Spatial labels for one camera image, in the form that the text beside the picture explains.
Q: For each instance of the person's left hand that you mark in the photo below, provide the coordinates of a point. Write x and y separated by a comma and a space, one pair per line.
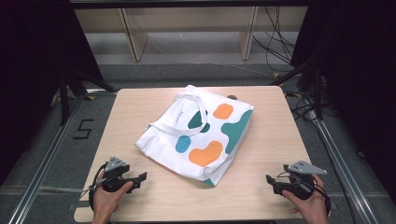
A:
107, 199

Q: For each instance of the aluminium floor rail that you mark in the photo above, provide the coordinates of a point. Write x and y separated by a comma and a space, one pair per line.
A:
342, 161
46, 161

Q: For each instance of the white tote bag colourful blobs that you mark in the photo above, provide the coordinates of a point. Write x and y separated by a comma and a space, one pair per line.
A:
199, 124

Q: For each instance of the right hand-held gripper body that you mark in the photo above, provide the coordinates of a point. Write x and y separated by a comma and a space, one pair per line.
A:
300, 180

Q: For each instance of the black curtain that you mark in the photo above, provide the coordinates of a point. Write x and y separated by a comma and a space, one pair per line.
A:
358, 77
34, 68

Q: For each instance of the person's right hand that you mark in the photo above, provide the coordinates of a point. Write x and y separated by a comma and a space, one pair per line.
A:
308, 207

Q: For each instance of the yellow tape piece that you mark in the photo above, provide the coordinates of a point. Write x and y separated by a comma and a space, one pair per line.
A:
276, 75
91, 97

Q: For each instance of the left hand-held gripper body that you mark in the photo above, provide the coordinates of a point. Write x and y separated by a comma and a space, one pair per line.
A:
114, 174

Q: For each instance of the black metal stand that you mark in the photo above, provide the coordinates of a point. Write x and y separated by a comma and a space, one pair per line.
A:
317, 93
64, 96

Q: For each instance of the dark round object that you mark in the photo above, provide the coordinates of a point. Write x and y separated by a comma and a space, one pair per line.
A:
232, 97

